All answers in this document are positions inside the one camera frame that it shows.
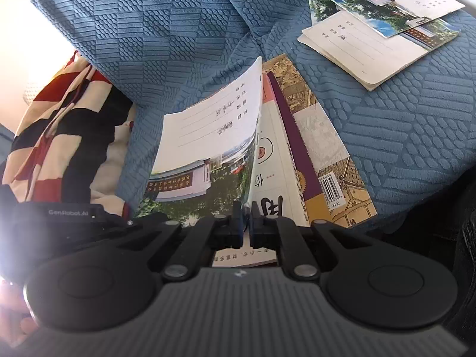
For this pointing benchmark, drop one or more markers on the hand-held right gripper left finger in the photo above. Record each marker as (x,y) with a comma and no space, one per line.
(238,230)

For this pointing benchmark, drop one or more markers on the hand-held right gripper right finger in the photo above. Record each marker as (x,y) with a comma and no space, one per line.
(256,230)

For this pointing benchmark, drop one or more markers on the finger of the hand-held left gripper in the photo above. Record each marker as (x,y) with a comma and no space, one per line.
(130,222)

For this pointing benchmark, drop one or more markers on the white book with orange strip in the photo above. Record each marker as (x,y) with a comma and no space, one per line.
(275,163)

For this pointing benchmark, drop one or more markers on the purple book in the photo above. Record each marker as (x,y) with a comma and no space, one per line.
(295,145)

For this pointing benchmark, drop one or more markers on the painting cover book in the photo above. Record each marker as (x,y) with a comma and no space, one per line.
(334,148)

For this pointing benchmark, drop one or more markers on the person's left hand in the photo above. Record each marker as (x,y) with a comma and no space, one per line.
(15,316)

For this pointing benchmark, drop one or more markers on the red black white striped blanket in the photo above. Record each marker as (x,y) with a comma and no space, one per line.
(55,137)

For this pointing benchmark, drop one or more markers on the blue textured sofa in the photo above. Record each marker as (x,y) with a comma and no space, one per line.
(186,26)

